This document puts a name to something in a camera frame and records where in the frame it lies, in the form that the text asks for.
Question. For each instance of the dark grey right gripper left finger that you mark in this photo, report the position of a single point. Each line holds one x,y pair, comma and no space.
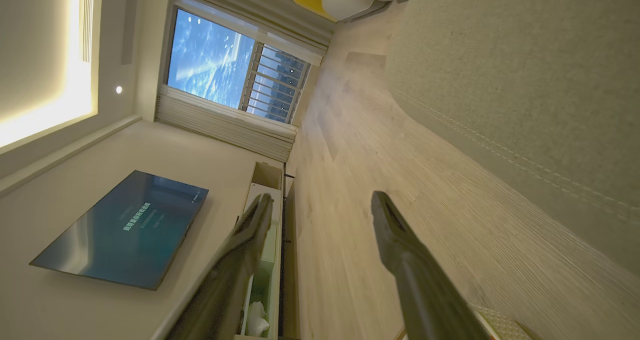
235,265

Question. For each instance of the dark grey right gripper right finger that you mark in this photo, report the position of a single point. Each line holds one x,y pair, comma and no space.
415,280

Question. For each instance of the white open television cabinet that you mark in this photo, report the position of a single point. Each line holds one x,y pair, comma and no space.
267,280

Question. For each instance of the white plastic bag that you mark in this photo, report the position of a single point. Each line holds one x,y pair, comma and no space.
257,320

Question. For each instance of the flat screen television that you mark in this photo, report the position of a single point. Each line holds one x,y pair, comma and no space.
125,230

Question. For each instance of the white balcony railing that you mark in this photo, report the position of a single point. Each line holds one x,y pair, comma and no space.
277,85

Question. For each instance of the large window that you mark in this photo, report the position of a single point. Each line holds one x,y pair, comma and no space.
210,60

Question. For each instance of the recessed ceiling light strip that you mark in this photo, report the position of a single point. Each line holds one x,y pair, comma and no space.
75,80

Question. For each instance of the slatted ceiling air vent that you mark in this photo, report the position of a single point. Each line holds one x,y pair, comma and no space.
87,20

